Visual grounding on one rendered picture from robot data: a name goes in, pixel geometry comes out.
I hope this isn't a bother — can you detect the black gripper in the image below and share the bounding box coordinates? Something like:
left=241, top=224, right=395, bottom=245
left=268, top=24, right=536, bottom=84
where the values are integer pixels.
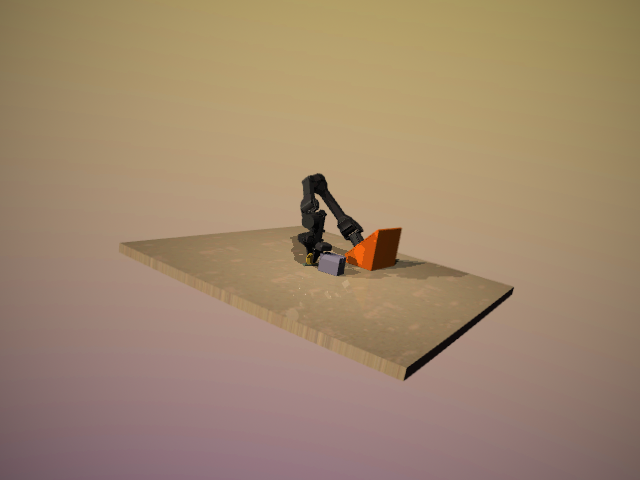
left=303, top=227, right=332, bottom=263

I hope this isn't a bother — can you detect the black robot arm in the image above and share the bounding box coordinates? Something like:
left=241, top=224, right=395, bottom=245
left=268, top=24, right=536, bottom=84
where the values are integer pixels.
left=298, top=173, right=364, bottom=247

